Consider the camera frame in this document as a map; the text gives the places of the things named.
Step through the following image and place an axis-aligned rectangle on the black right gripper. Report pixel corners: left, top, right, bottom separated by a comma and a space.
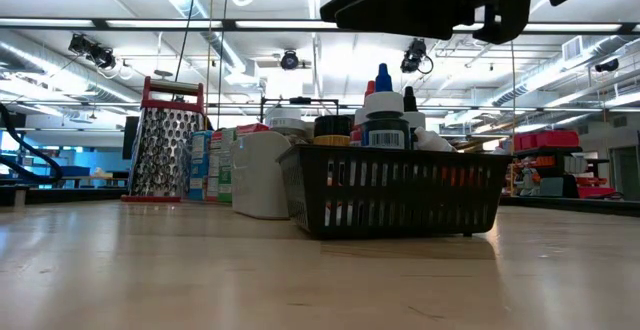
333, 0, 597, 46

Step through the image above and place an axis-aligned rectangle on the orange food colouring bottle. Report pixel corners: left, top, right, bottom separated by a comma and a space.
349, 80, 377, 147

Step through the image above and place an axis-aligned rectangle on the black food colouring bottle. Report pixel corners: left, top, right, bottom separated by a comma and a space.
401, 85, 428, 147

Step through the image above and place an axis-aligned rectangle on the blue food colouring bottle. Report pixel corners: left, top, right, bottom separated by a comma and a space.
360, 62, 413, 150

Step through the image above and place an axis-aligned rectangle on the black-lid orange spice jar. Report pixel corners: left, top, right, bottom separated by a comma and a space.
313, 114, 354, 147

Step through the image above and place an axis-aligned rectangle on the white-lid spice jar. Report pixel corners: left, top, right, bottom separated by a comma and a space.
264, 107, 315, 140

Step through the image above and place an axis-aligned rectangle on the black plastic basket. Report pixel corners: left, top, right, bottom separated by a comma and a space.
276, 144, 513, 241

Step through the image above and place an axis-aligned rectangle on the grey plastic bin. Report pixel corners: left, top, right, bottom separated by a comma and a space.
230, 130, 294, 220

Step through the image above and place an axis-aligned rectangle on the small red cereal box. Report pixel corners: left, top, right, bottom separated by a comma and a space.
206, 130, 222, 202

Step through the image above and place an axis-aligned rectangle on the small green cereal box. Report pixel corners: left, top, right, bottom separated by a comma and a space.
217, 127, 237, 204

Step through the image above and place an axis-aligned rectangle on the small blue cereal box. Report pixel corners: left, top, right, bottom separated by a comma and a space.
188, 129, 211, 202

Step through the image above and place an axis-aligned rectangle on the overhead rig beam with lights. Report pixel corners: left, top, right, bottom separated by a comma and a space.
0, 17, 640, 34

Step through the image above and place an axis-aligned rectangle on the red metal box grater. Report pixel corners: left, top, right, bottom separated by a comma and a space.
120, 76, 206, 204

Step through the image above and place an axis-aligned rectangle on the black monitor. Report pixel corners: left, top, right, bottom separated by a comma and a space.
122, 115, 141, 161

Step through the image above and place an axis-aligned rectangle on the black ceiling light cluster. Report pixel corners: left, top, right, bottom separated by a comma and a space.
67, 32, 118, 70

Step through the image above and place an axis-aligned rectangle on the black ceiling camera with cable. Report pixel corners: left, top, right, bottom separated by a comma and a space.
399, 37, 434, 76

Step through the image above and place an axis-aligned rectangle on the black overhead camera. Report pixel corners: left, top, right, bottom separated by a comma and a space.
279, 48, 301, 71

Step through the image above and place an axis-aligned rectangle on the black ceiling-mounted camera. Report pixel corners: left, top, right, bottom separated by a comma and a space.
594, 57, 621, 74

